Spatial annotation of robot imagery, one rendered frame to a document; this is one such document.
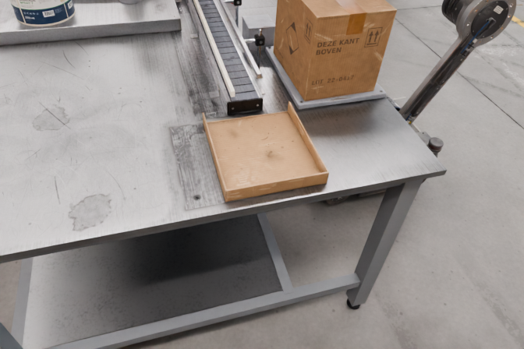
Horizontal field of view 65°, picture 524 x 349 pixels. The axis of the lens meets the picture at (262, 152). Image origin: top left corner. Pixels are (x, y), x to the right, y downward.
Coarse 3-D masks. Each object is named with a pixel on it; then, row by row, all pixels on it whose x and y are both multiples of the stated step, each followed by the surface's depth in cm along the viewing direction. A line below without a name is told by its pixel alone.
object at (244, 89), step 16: (192, 0) 167; (208, 0) 167; (208, 16) 157; (224, 32) 148; (224, 48) 140; (224, 64) 133; (240, 64) 133; (224, 80) 126; (240, 80) 126; (240, 96) 120; (256, 96) 121
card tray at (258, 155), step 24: (240, 120) 120; (264, 120) 120; (288, 120) 121; (216, 144) 111; (240, 144) 112; (264, 144) 112; (288, 144) 113; (312, 144) 108; (216, 168) 104; (240, 168) 105; (264, 168) 106; (288, 168) 106; (312, 168) 107; (240, 192) 97; (264, 192) 99
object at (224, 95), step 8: (192, 8) 162; (192, 16) 165; (224, 16) 158; (200, 24) 152; (200, 32) 148; (200, 40) 151; (232, 40) 145; (208, 48) 140; (208, 56) 140; (240, 56) 137; (216, 64) 133; (216, 72) 129; (248, 72) 130; (216, 80) 130; (224, 88) 123; (256, 88) 124; (224, 96) 121; (224, 104) 123; (232, 104) 119; (240, 104) 120; (248, 104) 121; (256, 104) 122; (232, 112) 121; (240, 112) 122; (248, 112) 123
